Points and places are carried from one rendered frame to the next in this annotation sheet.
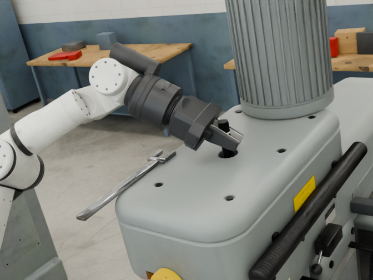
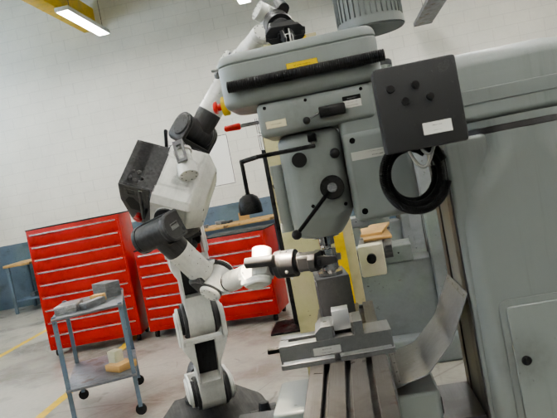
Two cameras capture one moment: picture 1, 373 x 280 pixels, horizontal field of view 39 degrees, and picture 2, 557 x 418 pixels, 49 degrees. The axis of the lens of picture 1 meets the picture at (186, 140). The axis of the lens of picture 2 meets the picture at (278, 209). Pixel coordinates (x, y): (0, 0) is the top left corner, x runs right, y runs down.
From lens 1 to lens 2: 1.77 m
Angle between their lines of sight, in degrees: 58
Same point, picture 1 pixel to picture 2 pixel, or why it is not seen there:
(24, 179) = not seen: hidden behind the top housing
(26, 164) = not seen: hidden behind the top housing
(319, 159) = (326, 50)
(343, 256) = (377, 146)
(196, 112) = (279, 24)
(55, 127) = (246, 44)
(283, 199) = (273, 60)
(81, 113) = (254, 35)
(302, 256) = (305, 113)
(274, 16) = not seen: outside the picture
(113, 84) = (256, 13)
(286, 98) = (341, 18)
